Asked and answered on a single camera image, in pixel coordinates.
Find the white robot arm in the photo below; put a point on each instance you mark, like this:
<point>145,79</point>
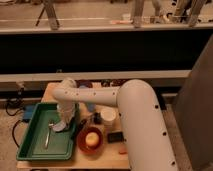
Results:
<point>145,133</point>

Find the silver spoon in tray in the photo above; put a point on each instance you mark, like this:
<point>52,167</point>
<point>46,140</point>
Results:
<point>50,125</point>

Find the green plastic tray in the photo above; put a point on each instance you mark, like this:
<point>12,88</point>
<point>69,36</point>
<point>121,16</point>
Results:
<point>60,145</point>

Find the small metal can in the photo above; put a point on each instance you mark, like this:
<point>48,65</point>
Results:
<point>105,83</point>

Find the dark purple bowl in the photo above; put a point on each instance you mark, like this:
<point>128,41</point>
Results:
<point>85,83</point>

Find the blue small cup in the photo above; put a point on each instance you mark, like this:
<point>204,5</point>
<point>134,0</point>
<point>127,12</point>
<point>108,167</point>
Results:
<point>90,107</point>

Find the white cup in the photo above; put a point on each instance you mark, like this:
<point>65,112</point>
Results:
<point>108,116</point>

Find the wooden table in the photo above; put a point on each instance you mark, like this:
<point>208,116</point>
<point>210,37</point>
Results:
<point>108,159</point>

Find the black rectangular sponge block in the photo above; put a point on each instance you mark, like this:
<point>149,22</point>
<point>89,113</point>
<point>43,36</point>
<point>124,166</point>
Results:
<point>115,137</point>

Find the yellow apple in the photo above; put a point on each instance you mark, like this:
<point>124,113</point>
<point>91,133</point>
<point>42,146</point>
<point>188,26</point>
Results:
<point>92,139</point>

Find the red bowl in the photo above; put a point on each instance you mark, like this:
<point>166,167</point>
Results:
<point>84,147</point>

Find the blue power box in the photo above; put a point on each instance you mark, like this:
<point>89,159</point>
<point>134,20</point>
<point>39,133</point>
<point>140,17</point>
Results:
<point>28,112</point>

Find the black handled utensil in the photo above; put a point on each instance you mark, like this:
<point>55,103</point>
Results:
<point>80,124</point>

